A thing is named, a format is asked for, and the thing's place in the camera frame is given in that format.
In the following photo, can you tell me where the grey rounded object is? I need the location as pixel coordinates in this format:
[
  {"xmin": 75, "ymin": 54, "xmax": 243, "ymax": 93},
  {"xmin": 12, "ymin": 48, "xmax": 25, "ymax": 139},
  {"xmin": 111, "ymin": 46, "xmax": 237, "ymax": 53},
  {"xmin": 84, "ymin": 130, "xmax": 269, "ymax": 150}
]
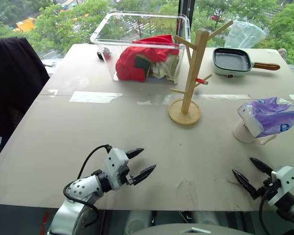
[{"xmin": 277, "ymin": 47, "xmax": 288, "ymax": 60}]

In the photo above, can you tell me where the clear plastic storage bin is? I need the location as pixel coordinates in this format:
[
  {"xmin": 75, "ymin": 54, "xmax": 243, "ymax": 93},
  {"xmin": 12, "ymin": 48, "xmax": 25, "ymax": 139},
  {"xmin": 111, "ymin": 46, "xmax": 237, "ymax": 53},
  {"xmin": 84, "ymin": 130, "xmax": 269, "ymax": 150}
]
[{"xmin": 89, "ymin": 12, "xmax": 192, "ymax": 85}]

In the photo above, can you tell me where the wooden mug tree stand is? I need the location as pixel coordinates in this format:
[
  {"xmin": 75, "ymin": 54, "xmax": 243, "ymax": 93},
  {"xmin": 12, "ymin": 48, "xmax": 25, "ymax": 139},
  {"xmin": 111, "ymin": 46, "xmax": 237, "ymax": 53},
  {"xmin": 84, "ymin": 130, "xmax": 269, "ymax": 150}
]
[{"xmin": 168, "ymin": 20, "xmax": 234, "ymax": 126}]

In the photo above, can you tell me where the blue flat item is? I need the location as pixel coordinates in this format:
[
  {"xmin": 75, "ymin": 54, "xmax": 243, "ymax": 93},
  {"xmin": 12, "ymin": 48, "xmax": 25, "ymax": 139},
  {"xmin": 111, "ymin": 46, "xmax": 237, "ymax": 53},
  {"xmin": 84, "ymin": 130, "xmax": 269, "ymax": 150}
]
[{"xmin": 146, "ymin": 74, "xmax": 168, "ymax": 82}]

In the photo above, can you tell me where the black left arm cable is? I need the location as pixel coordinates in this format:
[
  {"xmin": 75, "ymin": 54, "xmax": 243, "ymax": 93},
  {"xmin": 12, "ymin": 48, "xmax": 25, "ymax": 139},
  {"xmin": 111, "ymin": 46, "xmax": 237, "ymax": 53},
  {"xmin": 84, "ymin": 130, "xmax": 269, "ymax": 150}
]
[{"xmin": 63, "ymin": 144, "xmax": 113, "ymax": 229}]

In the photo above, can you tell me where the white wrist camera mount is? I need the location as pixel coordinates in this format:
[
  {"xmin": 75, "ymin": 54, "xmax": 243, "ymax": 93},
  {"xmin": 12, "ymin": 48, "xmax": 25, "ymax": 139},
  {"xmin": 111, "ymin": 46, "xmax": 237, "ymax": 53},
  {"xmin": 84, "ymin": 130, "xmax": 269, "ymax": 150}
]
[
  {"xmin": 268, "ymin": 165, "xmax": 294, "ymax": 207},
  {"xmin": 104, "ymin": 147, "xmax": 130, "ymax": 191}
]

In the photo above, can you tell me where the green sponge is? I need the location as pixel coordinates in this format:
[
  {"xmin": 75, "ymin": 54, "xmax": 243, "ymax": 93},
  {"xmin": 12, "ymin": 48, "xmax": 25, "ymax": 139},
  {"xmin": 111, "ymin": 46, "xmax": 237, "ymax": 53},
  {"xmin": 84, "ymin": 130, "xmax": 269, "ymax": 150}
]
[{"xmin": 134, "ymin": 54, "xmax": 153, "ymax": 77}]

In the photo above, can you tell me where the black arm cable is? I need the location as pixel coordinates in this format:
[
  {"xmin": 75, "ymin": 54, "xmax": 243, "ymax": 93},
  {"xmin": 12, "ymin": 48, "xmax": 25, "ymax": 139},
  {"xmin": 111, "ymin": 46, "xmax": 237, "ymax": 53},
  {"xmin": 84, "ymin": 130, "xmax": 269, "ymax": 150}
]
[
  {"xmin": 63, "ymin": 144, "xmax": 113, "ymax": 229},
  {"xmin": 258, "ymin": 182, "xmax": 294, "ymax": 235}
]

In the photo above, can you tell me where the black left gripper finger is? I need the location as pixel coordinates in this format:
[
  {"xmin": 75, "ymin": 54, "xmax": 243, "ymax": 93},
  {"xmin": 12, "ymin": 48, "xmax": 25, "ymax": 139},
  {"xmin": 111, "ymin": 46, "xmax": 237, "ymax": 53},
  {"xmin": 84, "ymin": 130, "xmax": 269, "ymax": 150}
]
[
  {"xmin": 125, "ymin": 147, "xmax": 145, "ymax": 159},
  {"xmin": 132, "ymin": 164, "xmax": 157, "ymax": 185}
]

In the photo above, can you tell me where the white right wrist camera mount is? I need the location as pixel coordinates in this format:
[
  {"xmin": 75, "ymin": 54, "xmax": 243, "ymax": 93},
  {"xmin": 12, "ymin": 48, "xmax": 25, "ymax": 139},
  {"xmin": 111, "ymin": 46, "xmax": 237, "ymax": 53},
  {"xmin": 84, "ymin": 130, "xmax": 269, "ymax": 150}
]
[{"xmin": 268, "ymin": 165, "xmax": 294, "ymax": 207}]

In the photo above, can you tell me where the small black red object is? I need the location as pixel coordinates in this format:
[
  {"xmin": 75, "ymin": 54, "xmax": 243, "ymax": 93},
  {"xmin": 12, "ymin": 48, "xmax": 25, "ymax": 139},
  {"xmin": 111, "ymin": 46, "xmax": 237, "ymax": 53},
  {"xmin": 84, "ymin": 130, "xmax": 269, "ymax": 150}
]
[{"xmin": 97, "ymin": 47, "xmax": 113, "ymax": 61}]

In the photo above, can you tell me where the cream crumpled cloth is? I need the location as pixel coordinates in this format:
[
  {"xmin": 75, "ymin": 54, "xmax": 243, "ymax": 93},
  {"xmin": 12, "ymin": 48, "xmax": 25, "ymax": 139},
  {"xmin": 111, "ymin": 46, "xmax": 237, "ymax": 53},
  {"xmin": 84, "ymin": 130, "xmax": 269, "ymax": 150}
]
[{"xmin": 149, "ymin": 54, "xmax": 181, "ymax": 84}]

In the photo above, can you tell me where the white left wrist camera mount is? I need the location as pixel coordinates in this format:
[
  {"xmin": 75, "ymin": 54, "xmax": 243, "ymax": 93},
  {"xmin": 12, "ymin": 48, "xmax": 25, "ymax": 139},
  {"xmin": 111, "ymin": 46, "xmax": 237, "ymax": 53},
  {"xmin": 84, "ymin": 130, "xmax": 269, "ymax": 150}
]
[{"xmin": 104, "ymin": 147, "xmax": 130, "ymax": 191}]

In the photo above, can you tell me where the black jacket on chair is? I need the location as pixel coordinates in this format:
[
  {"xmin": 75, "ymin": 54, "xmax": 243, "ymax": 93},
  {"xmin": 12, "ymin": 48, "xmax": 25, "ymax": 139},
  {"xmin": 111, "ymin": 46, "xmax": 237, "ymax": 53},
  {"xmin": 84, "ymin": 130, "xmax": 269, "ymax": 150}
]
[{"xmin": 0, "ymin": 36, "xmax": 50, "ymax": 150}]

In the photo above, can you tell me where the purple tissue pack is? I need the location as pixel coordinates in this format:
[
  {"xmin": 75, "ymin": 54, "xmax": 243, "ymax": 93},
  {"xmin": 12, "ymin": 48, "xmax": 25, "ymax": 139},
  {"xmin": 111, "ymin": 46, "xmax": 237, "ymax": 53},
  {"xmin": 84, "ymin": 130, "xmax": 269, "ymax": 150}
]
[{"xmin": 237, "ymin": 96, "xmax": 294, "ymax": 139}]

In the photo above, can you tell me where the red cloth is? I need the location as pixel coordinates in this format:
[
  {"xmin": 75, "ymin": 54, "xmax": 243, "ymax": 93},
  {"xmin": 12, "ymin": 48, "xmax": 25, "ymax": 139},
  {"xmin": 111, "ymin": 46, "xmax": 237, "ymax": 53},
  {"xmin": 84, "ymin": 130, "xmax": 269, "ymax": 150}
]
[{"xmin": 115, "ymin": 34, "xmax": 181, "ymax": 82}]

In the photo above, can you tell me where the black window frame post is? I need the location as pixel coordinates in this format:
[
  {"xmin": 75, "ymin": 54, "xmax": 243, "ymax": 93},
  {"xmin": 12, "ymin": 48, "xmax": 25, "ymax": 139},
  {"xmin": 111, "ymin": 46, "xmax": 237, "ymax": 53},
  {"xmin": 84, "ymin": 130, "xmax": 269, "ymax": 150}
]
[{"xmin": 178, "ymin": 0, "xmax": 197, "ymax": 43}]

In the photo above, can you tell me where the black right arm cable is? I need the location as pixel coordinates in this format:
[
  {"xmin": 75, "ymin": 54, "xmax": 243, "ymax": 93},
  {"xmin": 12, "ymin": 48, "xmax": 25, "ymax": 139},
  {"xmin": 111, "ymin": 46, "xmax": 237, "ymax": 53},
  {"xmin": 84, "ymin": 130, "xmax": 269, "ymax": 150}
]
[{"xmin": 258, "ymin": 182, "xmax": 294, "ymax": 235}]

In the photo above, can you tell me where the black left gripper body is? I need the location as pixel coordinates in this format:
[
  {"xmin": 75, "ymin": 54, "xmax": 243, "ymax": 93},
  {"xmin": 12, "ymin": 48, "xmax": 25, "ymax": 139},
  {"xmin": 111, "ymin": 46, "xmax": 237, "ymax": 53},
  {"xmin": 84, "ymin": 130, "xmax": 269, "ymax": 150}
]
[{"xmin": 117, "ymin": 160, "xmax": 136, "ymax": 186}]

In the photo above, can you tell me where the mint grill pan wooden handle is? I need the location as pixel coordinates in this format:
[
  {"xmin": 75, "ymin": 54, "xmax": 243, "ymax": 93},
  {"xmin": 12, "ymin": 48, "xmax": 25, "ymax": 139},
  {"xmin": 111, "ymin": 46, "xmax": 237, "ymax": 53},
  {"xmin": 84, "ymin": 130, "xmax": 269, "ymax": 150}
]
[{"xmin": 212, "ymin": 47, "xmax": 281, "ymax": 79}]

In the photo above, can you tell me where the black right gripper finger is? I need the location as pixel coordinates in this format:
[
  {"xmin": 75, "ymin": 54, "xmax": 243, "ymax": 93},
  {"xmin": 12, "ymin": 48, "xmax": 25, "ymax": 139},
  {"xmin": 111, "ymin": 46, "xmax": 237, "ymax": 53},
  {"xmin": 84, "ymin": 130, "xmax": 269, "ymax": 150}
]
[
  {"xmin": 249, "ymin": 157, "xmax": 275, "ymax": 176},
  {"xmin": 232, "ymin": 168, "xmax": 259, "ymax": 201}
]

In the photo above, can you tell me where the white cup with handle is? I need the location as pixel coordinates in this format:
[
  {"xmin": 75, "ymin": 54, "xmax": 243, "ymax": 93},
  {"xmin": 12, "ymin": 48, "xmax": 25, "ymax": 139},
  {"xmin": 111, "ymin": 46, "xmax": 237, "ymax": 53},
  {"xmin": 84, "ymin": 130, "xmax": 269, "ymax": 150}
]
[{"xmin": 232, "ymin": 119, "xmax": 278, "ymax": 145}]

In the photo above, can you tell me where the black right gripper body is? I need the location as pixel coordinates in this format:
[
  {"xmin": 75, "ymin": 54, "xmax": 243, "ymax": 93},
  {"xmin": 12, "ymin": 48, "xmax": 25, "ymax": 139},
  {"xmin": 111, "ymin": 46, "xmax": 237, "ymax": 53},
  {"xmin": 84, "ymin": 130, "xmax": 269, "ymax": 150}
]
[{"xmin": 256, "ymin": 178, "xmax": 280, "ymax": 200}]

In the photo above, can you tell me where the large clear tape strip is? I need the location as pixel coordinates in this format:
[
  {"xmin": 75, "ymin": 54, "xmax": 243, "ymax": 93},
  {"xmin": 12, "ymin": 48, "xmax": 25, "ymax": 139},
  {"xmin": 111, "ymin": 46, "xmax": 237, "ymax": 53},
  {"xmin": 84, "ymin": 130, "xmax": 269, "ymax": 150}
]
[{"xmin": 69, "ymin": 91, "xmax": 123, "ymax": 104}]

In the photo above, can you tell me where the clear plastic bag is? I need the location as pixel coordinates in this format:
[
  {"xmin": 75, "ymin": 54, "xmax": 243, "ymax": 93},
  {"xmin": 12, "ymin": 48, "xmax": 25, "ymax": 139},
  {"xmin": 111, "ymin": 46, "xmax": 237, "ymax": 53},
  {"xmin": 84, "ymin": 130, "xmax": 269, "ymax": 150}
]
[{"xmin": 224, "ymin": 20, "xmax": 268, "ymax": 50}]

